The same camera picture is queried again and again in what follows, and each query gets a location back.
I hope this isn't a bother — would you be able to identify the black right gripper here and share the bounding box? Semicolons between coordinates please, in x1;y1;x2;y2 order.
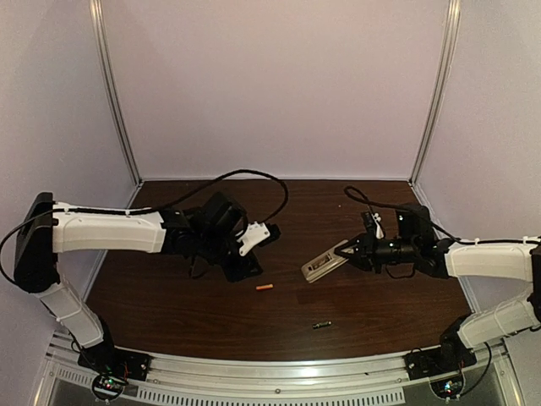
335;230;418;275

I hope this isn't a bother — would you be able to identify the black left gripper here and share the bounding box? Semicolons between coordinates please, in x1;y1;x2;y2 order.
196;232;263;284

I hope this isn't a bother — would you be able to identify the orange AAA battery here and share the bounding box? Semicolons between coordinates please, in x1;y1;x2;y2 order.
255;283;274;291

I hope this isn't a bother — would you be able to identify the white remote control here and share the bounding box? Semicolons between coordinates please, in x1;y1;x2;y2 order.
301;248;347;283

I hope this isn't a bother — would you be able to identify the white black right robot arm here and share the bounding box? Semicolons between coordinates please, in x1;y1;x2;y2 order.
334;204;540;374

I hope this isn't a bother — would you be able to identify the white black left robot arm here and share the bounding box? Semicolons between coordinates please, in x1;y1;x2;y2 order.
8;193;278;376

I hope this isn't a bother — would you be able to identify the dark green AAA battery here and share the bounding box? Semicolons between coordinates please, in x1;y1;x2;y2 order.
312;321;332;330

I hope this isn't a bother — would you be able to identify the right circuit board with LEDs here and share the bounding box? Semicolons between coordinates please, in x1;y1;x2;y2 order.
429;372;465;401

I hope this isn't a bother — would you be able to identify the circuit board with leds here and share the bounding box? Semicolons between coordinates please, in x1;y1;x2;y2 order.
429;372;465;401
90;374;128;401

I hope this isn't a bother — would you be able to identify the left circuit board with LEDs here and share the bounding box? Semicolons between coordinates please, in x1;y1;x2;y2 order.
90;374;128;401

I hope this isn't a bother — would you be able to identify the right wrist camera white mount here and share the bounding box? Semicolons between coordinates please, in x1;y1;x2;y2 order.
362;211;385;239

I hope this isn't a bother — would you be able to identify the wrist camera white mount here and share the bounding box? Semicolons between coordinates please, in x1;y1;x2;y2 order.
236;222;281;256
362;211;385;239

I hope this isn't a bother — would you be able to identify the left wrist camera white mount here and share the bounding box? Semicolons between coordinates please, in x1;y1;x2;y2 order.
236;222;281;256

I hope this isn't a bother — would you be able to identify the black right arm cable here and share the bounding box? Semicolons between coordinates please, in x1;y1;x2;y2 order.
344;185;541;246

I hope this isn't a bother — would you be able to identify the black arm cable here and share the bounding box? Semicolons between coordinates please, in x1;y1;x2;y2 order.
0;168;291;288
344;185;541;246

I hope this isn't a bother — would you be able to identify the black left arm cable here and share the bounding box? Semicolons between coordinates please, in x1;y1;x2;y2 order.
0;168;291;288

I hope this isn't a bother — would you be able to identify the aluminium front rail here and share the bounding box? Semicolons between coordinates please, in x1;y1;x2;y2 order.
41;333;508;406

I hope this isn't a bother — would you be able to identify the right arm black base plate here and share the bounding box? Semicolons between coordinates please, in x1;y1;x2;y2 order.
402;344;477;381

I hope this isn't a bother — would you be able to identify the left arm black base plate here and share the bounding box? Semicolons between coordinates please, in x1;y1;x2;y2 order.
78;348;152;381

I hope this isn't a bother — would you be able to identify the right aluminium frame post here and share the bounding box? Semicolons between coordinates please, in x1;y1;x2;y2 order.
409;0;462;187

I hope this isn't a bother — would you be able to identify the aluminium frame post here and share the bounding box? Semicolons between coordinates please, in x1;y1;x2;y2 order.
409;0;462;187
89;0;142;186

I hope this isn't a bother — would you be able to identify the left aluminium frame post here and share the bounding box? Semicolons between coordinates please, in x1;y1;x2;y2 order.
89;0;142;186

